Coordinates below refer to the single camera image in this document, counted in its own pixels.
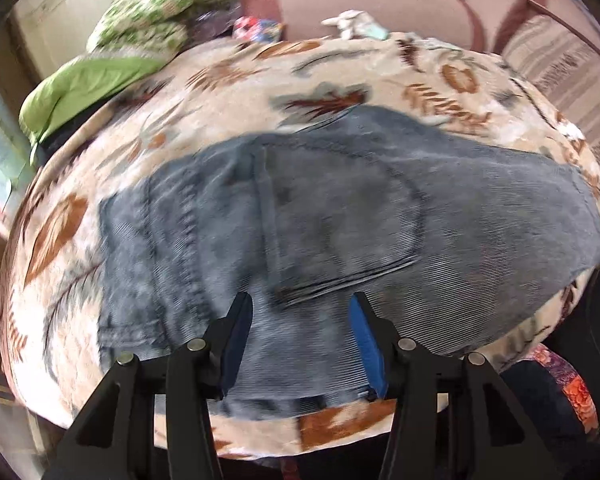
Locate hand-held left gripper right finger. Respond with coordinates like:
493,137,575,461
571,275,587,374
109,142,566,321
347,291,563,480

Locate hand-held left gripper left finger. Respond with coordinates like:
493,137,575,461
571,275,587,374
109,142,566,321
42,291,255,480

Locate grey denim jeans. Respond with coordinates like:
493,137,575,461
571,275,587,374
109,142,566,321
97,105,600,418

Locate dark floral clothing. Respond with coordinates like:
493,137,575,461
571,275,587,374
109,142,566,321
500,345,600,461

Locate beige leaf-print blanket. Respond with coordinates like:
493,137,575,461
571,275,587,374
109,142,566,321
0,32,600,461

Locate black cloth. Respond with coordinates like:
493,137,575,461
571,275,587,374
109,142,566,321
34,120,83,163

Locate window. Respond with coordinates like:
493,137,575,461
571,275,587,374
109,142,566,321
0,60,31,221

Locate lime green pillow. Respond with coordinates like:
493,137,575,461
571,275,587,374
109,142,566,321
19,55,168,166

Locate colourful printed packet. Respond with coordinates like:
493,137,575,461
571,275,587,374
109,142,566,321
232,16,286,42

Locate white glove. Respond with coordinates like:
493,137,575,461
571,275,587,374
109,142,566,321
321,10,377,40

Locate clear plastic bag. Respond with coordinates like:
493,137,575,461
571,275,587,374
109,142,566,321
187,7,241,41

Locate striped beige cushion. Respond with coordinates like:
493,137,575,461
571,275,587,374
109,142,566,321
500,12,600,181

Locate pink sofa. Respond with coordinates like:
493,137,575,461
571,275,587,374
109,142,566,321
240,0,600,186

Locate green patterned quilt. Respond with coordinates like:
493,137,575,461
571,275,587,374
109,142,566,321
87,0,246,53

